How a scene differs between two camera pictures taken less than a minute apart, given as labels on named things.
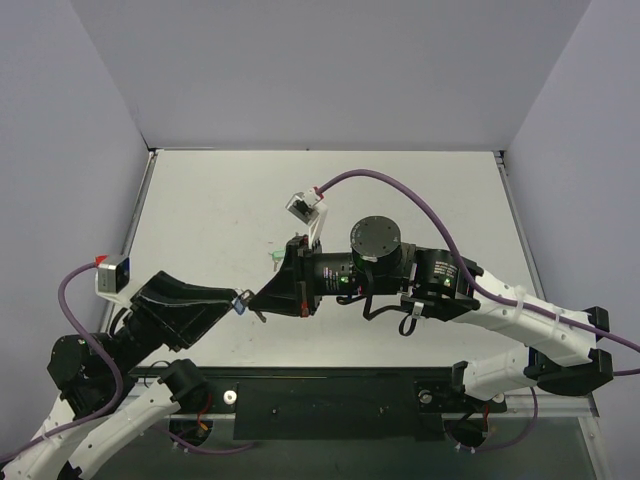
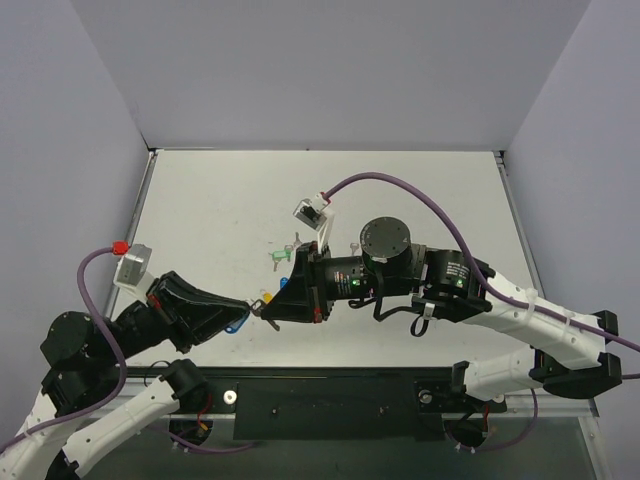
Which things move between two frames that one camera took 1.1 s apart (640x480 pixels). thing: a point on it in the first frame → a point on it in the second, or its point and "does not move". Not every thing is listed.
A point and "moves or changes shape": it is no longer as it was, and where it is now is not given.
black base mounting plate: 344,404 does not move
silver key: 246,296 moves or changes shape
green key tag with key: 276,256 does not move
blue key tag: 238,306 moves or changes shape
